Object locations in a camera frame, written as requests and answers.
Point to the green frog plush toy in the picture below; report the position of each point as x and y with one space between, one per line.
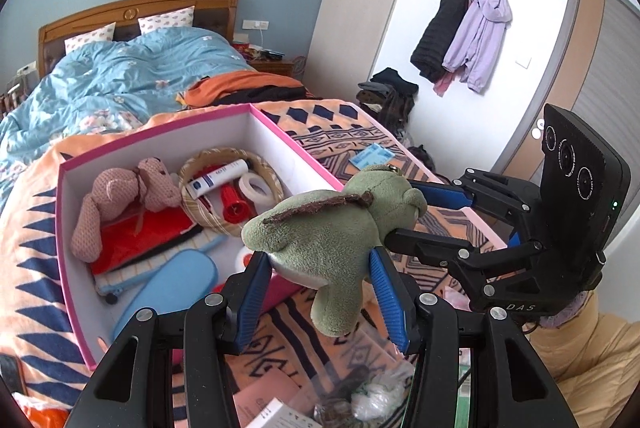
322 239

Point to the dark clothes pile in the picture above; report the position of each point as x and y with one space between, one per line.
388 98

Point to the black hanging jacket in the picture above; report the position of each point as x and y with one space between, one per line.
430 51

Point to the clear plastic bag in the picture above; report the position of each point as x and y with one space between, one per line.
365 399

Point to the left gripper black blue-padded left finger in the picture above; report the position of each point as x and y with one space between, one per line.
131 387

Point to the white printed paper box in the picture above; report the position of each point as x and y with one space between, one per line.
276 414

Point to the lilac hanging hoodie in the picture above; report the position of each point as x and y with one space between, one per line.
475 49

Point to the plaid woven round basket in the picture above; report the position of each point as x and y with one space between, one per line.
222 156

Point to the wooden wardrobe door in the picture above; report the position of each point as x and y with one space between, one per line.
594 71

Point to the wooden headboard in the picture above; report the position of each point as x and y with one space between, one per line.
216 15

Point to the white blue cream tube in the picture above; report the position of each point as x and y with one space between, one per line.
215 178

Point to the white tape roll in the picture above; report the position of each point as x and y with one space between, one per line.
256 189

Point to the red flat pouch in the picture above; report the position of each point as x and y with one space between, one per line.
124 242

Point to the red plastic cup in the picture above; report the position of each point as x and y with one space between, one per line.
235 207

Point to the pink storage box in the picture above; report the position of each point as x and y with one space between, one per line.
95 302

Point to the pink booklet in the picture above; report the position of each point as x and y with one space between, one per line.
251 400

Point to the light blue duvet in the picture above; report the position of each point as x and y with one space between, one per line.
108 87

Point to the blue card packet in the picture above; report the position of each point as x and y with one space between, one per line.
372 155

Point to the black camera box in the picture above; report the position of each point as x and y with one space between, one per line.
583 186

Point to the yellow puffy jacket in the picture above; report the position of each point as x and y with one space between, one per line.
593 358

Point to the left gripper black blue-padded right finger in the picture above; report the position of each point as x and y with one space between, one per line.
510 386

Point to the pink dotted plush bear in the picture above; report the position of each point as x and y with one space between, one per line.
149 184

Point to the blue slipper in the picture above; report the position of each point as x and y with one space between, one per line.
186 278

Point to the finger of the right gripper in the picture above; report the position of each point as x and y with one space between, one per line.
450 252
509 200

